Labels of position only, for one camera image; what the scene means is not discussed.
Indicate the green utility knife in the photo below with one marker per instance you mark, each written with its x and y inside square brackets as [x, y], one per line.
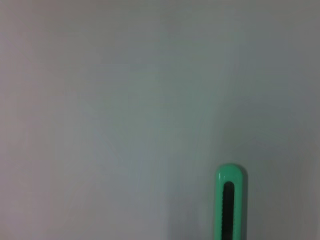
[220, 200]

